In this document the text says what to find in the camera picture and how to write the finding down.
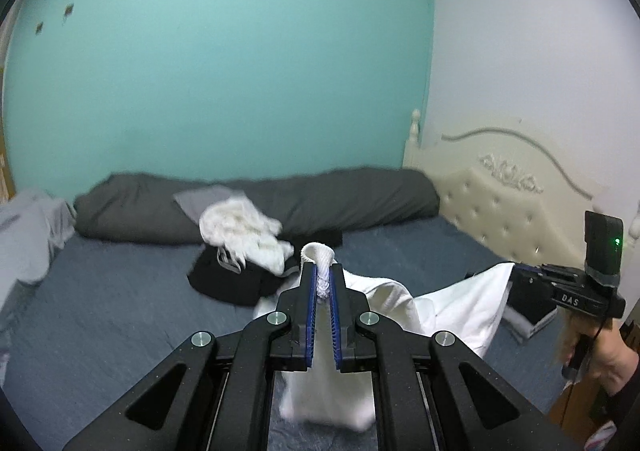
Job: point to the bed with blue-grey sheet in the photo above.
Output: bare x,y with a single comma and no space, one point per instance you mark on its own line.
125,306

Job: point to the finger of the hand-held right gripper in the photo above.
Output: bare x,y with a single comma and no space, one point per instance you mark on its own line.
530,272

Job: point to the dark grey duvet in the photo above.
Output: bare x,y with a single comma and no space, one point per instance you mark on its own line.
325,201

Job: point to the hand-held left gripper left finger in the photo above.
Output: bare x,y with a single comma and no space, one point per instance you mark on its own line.
310,316

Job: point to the cream tufted headboard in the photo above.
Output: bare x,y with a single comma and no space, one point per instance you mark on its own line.
500,211

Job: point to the wooden trim strip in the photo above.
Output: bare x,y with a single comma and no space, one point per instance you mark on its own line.
4,166

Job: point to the black garment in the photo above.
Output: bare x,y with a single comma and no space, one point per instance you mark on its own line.
225,283

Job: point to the black and grey item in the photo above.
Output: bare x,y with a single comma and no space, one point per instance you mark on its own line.
532,306

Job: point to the grey pillowcase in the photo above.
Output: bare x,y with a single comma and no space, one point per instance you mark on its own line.
200,201

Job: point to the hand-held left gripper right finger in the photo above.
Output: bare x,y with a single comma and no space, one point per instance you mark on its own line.
334,318

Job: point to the white long-sleeve shirt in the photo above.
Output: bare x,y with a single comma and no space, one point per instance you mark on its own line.
390,301

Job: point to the light grey sheet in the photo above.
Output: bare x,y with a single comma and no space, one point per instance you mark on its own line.
25,241

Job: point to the white crumpled garment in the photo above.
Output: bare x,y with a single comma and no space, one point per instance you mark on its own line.
240,226

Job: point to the person's right hand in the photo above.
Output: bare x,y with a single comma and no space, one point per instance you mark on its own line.
612,356

